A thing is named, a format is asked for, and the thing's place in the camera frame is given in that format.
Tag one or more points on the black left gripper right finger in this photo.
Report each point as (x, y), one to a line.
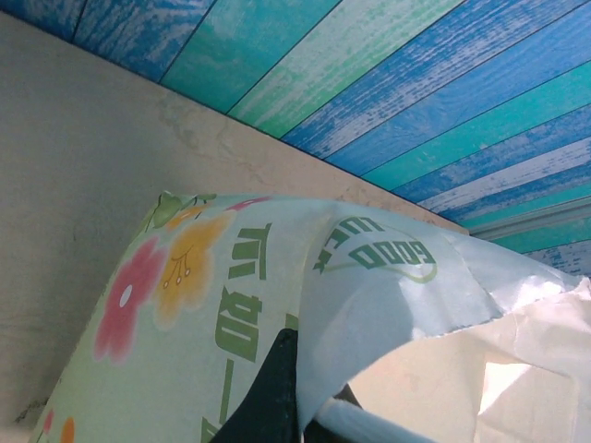
(318, 431)

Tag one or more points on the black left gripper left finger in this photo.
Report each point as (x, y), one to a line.
(277, 397)

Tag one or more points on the floral print paper bag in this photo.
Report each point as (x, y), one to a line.
(184, 346)

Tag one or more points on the aluminium right frame post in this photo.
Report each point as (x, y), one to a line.
(531, 221)

